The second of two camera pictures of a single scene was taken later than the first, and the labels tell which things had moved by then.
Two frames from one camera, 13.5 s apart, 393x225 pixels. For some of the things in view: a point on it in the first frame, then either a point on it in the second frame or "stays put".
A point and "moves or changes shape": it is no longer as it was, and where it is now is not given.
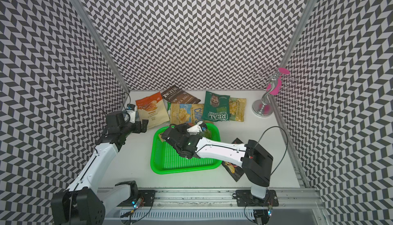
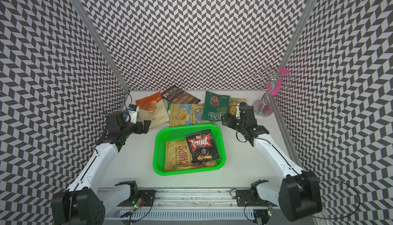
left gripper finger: (141, 127) stays put
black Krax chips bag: (236, 171) moves or changes shape
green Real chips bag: (216, 107) stays put
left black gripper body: (128, 128) stays put
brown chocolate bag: (175, 95) stays put
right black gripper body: (183, 127) to (243, 126)
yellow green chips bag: (237, 109) stays put
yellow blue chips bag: (183, 113) stays put
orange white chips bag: (152, 108) stays put
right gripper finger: (172, 136) to (231, 120)
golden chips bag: (206, 133) to (177, 157)
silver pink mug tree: (274, 86) stays put
